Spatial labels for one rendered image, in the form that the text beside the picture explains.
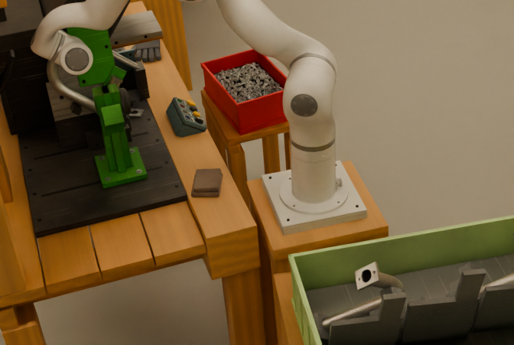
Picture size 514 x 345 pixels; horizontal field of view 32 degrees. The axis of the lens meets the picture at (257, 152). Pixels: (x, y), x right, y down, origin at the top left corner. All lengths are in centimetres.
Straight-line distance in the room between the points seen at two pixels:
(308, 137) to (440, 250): 43
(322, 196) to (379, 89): 226
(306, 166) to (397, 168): 174
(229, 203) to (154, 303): 113
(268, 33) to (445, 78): 264
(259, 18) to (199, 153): 62
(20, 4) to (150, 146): 61
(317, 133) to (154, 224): 51
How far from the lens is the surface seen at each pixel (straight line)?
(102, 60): 270
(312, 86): 215
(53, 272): 235
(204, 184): 246
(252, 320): 257
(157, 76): 305
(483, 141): 425
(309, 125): 223
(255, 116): 286
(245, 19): 215
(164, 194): 249
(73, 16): 230
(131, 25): 289
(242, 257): 240
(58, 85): 267
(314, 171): 235
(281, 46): 220
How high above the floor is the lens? 239
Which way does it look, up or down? 35 degrees down
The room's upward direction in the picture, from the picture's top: 5 degrees counter-clockwise
